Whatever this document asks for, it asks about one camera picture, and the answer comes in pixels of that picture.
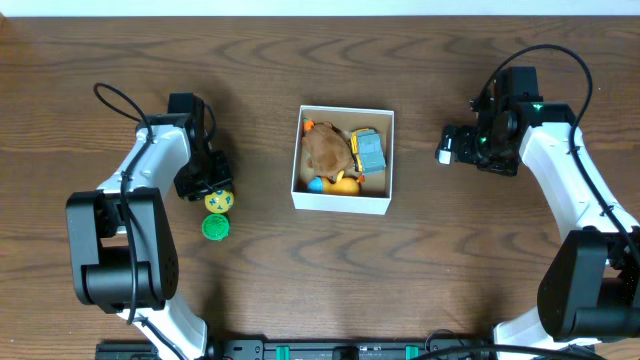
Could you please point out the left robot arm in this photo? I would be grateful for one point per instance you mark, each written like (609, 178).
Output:
(123, 255)

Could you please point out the orange rubber duck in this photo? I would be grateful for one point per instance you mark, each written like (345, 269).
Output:
(343, 185)

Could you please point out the white cardboard box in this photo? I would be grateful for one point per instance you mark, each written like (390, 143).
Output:
(377, 189)

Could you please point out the yellow letter ball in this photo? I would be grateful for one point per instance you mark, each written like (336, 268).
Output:
(219, 202)

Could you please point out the grey yellow toy car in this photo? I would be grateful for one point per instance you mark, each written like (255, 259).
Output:
(366, 148)

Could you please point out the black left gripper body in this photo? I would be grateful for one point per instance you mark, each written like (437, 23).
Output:
(209, 181)

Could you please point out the green ridged disc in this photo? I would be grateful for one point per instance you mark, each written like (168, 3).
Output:
(216, 227)

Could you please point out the brown plush teddy bear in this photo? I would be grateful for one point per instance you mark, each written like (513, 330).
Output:
(325, 152)

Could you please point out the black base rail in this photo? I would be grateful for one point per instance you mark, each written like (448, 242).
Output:
(256, 349)

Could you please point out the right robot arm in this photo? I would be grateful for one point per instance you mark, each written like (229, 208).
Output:
(590, 293)

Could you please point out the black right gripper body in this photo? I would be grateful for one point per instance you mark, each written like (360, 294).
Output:
(460, 145)

